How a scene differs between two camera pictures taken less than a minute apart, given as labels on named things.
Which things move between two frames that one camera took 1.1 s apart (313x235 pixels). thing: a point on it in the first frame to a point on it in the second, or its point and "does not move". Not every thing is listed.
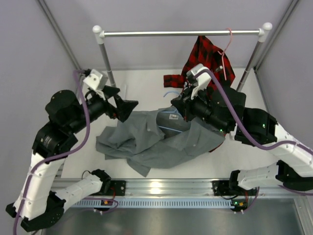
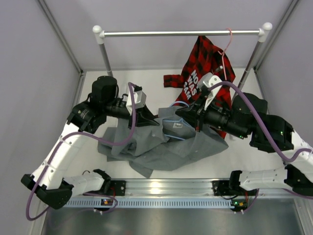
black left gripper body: (110, 110) to (138, 112)
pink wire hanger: (222, 53) does not move
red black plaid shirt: (215, 61) does not move
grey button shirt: (155, 138) does not move
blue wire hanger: (170, 112) to (177, 128)
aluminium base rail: (191, 189) does not move
